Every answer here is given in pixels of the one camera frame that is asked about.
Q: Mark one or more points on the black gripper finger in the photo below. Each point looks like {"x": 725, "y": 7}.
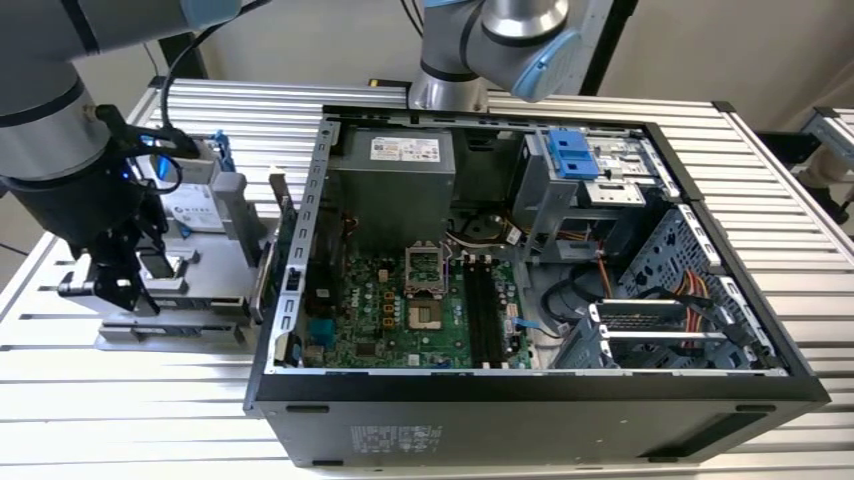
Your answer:
{"x": 150, "y": 300}
{"x": 116, "y": 290}

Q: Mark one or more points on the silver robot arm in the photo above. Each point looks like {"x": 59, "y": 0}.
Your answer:
{"x": 40, "y": 125}

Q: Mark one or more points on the black RAM slot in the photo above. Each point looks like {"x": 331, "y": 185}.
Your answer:
{"x": 476, "y": 310}
{"x": 494, "y": 310}

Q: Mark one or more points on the grey parts rack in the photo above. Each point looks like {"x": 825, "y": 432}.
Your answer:
{"x": 214, "y": 260}

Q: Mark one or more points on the hard disk in blue carrier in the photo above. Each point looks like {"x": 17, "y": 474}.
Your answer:
{"x": 190, "y": 205}

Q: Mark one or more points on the green graphics card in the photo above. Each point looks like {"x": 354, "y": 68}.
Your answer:
{"x": 287, "y": 225}

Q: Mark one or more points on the green motherboard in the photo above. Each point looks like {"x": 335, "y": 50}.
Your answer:
{"x": 374, "y": 325}

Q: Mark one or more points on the CPU socket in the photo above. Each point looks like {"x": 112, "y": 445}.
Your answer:
{"x": 426, "y": 315}

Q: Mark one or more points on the grey power supply unit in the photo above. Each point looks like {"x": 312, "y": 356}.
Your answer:
{"x": 394, "y": 200}

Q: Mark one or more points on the small yellow black plug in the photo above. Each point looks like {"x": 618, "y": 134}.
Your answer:
{"x": 376, "y": 82}

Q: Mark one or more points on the dark round fan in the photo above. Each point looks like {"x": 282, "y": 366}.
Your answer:
{"x": 483, "y": 227}

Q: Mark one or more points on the black open PC case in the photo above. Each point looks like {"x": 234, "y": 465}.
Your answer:
{"x": 534, "y": 425}

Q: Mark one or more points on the blue plastic drive latch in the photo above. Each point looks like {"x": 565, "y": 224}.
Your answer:
{"x": 570, "y": 150}

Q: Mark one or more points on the metal disk bay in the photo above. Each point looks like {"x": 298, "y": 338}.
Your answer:
{"x": 641, "y": 336}

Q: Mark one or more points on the neighbouring slat table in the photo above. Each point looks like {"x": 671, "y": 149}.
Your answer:
{"x": 834, "y": 125}

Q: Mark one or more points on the silver gripper side bracket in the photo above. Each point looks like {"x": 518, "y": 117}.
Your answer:
{"x": 76, "y": 288}

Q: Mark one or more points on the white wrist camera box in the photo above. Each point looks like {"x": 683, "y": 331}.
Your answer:
{"x": 196, "y": 162}

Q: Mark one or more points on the black frame post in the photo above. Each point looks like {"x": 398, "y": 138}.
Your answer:
{"x": 194, "y": 65}
{"x": 614, "y": 50}

